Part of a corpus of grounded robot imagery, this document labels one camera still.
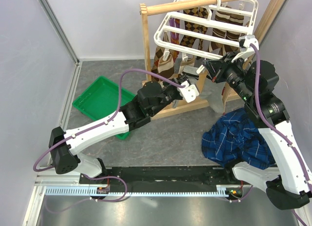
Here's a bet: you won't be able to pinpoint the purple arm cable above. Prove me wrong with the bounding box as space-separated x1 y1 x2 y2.
33 68 186 172
251 44 312 226

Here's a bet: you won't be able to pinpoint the beige sock maroon toe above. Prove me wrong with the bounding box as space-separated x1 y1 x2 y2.
221 83 232 112

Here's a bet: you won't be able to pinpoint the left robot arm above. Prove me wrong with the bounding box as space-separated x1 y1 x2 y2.
49 80 199 184

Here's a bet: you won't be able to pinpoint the brown argyle sock left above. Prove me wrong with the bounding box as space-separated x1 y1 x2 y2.
151 46 164 76

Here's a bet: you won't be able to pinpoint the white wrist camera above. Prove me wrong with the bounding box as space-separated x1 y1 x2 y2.
178 81 199 103
231 35 259 63

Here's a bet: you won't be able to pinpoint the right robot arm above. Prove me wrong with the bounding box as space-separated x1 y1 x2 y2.
202 52 312 210

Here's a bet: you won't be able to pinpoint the blue plaid shirt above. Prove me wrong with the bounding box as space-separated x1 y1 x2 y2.
201 108 275 170

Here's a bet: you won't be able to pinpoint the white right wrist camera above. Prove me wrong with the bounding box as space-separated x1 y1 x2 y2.
231 35 259 63

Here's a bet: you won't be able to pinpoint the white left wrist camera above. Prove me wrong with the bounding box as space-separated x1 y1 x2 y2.
178 81 199 103

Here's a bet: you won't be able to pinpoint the green plastic tray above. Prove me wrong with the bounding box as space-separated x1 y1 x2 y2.
72 76 136 140

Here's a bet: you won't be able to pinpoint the white plastic clip hanger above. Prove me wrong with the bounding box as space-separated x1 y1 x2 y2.
154 0 258 62

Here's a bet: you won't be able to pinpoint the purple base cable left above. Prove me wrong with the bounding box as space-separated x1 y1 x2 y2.
45 174 129 213

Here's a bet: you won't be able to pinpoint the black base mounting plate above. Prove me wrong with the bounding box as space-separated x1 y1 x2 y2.
79 165 254 187

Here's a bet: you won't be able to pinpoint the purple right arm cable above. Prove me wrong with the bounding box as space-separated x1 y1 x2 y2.
251 44 312 226

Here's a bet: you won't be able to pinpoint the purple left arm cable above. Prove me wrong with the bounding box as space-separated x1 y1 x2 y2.
33 68 186 172

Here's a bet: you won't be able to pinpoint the beige sock maroon purple stripes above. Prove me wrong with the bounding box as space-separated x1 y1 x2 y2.
157 32 195 89

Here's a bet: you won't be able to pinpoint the cream brown striped sock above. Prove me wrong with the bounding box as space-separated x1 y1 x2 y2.
208 10 230 52

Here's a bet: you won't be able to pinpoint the blue slotted cable duct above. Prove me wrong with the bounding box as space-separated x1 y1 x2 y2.
45 185 244 197

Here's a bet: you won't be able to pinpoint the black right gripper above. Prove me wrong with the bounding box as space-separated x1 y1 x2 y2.
204 51 255 103

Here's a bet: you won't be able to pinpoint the wooden clothes rack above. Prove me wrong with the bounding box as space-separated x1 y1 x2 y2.
140 0 285 118

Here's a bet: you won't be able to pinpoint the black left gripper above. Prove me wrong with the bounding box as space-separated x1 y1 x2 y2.
150 75 188 116

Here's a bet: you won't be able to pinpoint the grey sock black stripes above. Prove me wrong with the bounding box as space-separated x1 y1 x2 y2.
200 76 225 114

